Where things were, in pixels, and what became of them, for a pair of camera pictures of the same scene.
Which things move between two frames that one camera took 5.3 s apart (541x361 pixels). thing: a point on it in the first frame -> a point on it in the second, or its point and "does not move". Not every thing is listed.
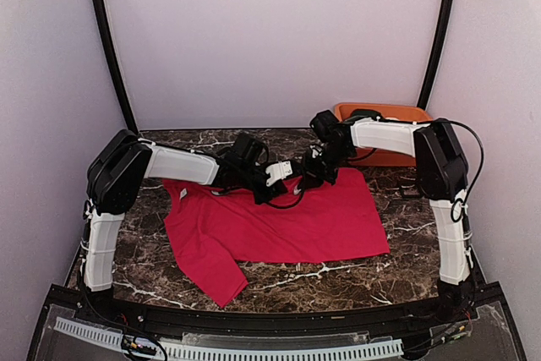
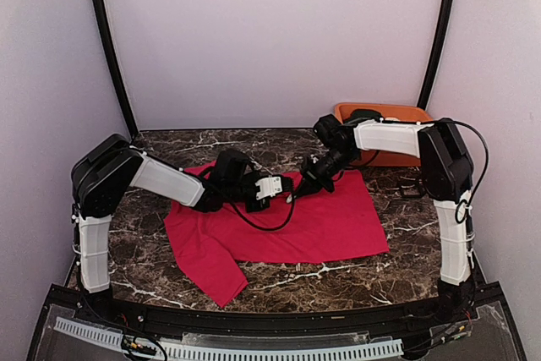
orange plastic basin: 372,156 does not move
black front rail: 408,315 does not move
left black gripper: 279,188 -> 254,207
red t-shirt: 336,215 does not move
